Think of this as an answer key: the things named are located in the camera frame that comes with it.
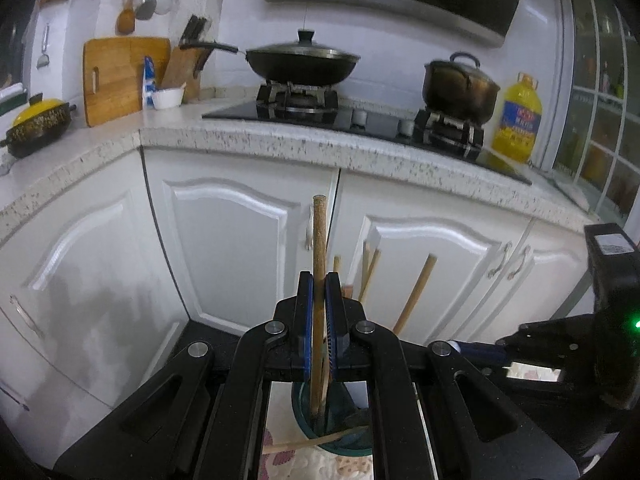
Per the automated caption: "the white cabinet door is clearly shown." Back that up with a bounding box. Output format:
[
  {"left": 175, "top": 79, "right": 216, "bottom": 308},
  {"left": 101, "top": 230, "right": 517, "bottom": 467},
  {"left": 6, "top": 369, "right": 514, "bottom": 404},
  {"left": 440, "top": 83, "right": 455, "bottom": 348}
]
[
  {"left": 141, "top": 149, "right": 342, "bottom": 333},
  {"left": 0, "top": 152, "right": 202, "bottom": 408},
  {"left": 477, "top": 219, "right": 598, "bottom": 343},
  {"left": 334, "top": 170, "right": 534, "bottom": 348},
  {"left": 0, "top": 305, "right": 117, "bottom": 461}
]

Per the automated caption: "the black wok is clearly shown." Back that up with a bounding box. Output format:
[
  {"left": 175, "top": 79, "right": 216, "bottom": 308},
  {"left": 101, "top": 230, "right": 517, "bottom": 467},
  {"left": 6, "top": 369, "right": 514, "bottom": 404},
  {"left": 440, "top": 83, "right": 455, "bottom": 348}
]
[{"left": 180, "top": 40, "right": 362, "bottom": 88}]

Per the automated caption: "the small white bowl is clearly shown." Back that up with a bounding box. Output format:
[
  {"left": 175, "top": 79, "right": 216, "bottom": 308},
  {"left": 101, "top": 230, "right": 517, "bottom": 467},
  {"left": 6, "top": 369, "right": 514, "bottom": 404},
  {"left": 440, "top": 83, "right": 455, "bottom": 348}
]
[{"left": 151, "top": 86, "right": 184, "bottom": 110}]

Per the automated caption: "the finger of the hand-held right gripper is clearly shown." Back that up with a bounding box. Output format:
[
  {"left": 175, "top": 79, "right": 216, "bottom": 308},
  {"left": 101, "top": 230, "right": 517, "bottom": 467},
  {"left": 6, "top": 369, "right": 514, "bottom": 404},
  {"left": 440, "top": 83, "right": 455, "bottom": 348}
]
[{"left": 447, "top": 339, "right": 522, "bottom": 368}]

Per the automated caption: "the speckled stone kitchen counter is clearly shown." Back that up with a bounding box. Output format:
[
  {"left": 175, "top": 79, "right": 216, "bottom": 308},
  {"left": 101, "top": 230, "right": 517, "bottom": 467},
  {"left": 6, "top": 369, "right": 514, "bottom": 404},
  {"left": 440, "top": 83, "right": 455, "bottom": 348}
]
[{"left": 0, "top": 95, "right": 601, "bottom": 256}]

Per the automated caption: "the blue white packet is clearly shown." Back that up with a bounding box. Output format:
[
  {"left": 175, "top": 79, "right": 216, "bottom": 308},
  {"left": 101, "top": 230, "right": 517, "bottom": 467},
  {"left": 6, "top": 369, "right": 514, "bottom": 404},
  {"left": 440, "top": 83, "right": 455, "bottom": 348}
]
[{"left": 143, "top": 55, "right": 159, "bottom": 110}]

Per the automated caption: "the wooden knife block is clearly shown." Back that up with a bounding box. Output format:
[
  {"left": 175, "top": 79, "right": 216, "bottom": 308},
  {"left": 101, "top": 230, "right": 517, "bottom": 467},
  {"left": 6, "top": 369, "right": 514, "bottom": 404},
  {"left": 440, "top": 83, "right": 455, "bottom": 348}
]
[{"left": 159, "top": 45, "right": 203, "bottom": 103}]

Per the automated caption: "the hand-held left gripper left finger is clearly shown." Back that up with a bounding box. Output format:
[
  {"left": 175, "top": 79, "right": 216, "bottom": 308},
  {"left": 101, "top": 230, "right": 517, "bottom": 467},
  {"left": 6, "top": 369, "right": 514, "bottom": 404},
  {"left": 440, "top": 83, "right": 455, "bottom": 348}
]
[{"left": 52, "top": 270, "right": 316, "bottom": 480}]

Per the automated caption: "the floral white utensil holder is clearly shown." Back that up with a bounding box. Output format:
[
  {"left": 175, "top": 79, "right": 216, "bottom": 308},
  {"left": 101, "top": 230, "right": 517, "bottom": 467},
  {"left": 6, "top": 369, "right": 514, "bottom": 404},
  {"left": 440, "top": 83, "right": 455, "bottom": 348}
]
[{"left": 291, "top": 380, "right": 374, "bottom": 458}]

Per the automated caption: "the yellow cooking oil bottle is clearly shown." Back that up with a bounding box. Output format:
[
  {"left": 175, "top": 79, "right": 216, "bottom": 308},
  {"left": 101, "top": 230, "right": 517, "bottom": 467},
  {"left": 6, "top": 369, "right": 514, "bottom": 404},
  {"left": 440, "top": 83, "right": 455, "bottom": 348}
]
[{"left": 491, "top": 72, "right": 543, "bottom": 163}]

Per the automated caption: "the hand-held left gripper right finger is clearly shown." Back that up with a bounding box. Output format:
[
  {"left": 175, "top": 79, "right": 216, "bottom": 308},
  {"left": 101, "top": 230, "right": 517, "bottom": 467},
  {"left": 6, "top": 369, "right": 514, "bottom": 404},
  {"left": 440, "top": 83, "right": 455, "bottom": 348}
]
[{"left": 324, "top": 271, "right": 583, "bottom": 480}]

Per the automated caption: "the black gas stove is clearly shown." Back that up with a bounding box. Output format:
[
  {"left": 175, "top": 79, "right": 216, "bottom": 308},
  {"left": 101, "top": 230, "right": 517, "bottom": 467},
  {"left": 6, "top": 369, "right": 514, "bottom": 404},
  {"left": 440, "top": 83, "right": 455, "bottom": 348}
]
[{"left": 202, "top": 82, "right": 533, "bottom": 186}]

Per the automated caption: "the yellow black casserole pot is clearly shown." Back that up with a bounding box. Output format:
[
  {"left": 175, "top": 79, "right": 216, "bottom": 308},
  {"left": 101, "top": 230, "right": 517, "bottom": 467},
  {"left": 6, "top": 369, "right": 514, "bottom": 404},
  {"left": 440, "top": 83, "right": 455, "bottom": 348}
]
[{"left": 0, "top": 94, "right": 77, "bottom": 158}]

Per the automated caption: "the white framed window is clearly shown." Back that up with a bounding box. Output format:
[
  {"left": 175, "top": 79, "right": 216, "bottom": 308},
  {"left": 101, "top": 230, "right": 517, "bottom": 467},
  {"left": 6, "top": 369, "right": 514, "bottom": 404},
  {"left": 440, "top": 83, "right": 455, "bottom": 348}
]
[{"left": 552, "top": 0, "right": 640, "bottom": 226}]

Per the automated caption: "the wooden cutting board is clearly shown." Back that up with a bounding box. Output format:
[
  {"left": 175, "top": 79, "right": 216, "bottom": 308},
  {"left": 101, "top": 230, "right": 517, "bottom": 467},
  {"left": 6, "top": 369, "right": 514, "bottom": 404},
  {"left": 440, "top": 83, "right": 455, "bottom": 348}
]
[{"left": 82, "top": 36, "right": 172, "bottom": 128}]

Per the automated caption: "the dark metal stock pot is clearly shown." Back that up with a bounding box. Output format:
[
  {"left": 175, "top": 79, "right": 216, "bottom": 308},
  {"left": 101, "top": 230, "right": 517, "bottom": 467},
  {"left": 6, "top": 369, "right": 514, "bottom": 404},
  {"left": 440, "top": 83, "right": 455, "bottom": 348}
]
[{"left": 422, "top": 51, "right": 501, "bottom": 126}]

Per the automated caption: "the black wok lid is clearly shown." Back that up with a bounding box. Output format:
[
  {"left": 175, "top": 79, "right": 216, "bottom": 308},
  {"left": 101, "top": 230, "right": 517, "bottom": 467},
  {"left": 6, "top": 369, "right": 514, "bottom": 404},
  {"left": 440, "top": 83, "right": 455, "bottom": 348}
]
[{"left": 247, "top": 29, "right": 361, "bottom": 63}]

